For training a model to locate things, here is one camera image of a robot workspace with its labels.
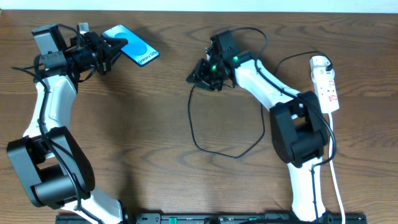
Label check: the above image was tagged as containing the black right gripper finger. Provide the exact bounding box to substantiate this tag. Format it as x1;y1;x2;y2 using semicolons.
186;58;210;83
193;80;215;91

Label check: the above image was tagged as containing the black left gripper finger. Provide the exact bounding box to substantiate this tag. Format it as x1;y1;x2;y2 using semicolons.
104;37;128;51
107;50;122;67

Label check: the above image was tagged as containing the blue Galaxy smartphone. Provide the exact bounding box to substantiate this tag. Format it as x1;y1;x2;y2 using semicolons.
102;24;160;67

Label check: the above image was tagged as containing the black USB charging cable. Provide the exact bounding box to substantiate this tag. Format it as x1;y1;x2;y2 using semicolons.
187;50;333;159

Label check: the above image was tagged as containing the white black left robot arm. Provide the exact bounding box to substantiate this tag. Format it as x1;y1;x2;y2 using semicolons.
6;24;136;223

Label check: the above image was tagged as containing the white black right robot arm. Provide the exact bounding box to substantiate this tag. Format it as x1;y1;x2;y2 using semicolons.
187;30;332;222

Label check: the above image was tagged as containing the white USB charger adapter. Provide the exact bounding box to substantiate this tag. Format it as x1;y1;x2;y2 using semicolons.
310;55;335;83

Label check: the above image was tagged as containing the white power strip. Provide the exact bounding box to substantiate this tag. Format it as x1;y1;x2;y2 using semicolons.
313;79;340;114

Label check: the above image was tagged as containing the white power strip cord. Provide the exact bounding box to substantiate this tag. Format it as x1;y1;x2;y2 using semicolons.
327;112;346;224

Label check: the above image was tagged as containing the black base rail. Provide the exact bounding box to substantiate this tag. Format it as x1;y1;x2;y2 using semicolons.
55;212;368;224

